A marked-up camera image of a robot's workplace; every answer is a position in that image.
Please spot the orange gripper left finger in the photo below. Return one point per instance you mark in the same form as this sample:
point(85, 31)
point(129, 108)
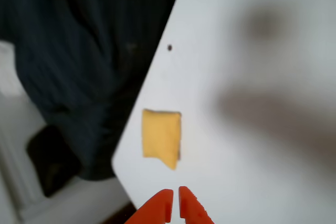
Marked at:
point(157, 211)

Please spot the person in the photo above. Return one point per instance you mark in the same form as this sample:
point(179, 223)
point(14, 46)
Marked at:
point(65, 64)

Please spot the yellow bean bag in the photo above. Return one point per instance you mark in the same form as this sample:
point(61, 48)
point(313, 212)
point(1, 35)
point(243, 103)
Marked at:
point(161, 134)

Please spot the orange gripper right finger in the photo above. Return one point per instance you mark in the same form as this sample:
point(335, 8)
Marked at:
point(193, 211)

